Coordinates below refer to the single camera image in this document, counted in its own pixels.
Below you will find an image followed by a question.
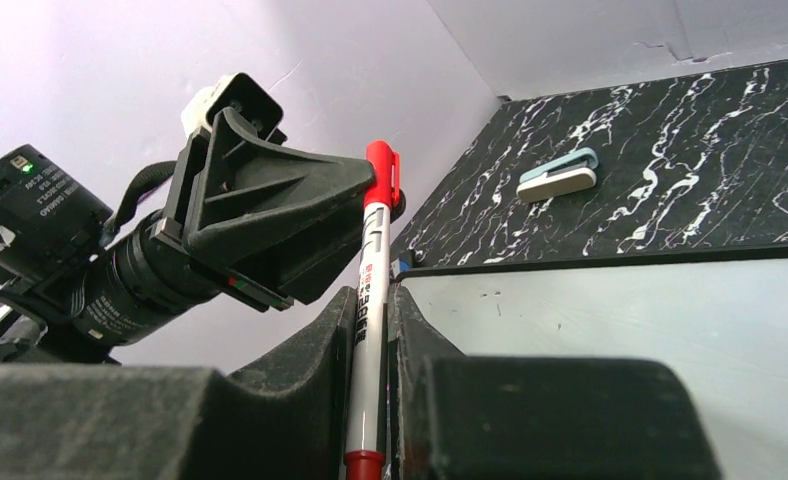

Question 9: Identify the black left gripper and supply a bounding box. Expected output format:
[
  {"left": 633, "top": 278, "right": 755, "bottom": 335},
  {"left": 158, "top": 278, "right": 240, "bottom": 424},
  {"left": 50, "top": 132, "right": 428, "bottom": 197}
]
[{"left": 112, "top": 108, "right": 374, "bottom": 313}]

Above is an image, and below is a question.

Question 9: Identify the black framed whiteboard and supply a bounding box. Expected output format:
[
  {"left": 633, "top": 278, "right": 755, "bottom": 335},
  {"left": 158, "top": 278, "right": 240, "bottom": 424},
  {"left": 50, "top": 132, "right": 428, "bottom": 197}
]
[{"left": 401, "top": 244, "right": 788, "bottom": 479}]

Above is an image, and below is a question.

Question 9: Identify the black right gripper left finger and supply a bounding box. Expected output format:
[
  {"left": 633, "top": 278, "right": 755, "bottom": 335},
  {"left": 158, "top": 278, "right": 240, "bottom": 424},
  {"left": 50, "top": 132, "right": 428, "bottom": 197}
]
[{"left": 0, "top": 287, "right": 357, "bottom": 479}]

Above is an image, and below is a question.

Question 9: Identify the teal and cream eraser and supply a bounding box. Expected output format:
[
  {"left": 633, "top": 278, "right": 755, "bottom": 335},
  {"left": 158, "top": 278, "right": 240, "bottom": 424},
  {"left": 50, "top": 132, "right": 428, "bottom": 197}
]
[{"left": 516, "top": 147, "right": 599, "bottom": 203}]

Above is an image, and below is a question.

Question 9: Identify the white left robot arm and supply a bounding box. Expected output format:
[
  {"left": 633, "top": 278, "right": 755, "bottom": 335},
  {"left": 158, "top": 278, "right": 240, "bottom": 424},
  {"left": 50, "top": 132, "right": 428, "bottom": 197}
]
[{"left": 0, "top": 107, "right": 381, "bottom": 364}]

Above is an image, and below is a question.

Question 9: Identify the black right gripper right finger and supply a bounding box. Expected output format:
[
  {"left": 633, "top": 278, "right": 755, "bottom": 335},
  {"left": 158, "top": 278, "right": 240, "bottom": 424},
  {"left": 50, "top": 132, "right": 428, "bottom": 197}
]
[{"left": 390, "top": 286, "right": 722, "bottom": 479}]

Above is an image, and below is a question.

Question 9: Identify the red capped whiteboard marker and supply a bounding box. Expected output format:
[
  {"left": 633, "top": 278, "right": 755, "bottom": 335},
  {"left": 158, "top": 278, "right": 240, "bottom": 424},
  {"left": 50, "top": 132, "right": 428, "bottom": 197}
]
[{"left": 344, "top": 140, "right": 400, "bottom": 480}]

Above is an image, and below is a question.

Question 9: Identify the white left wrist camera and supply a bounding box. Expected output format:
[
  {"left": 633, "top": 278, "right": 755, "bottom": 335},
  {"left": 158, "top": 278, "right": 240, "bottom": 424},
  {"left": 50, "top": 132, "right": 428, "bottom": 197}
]
[{"left": 180, "top": 72, "right": 284, "bottom": 140}]

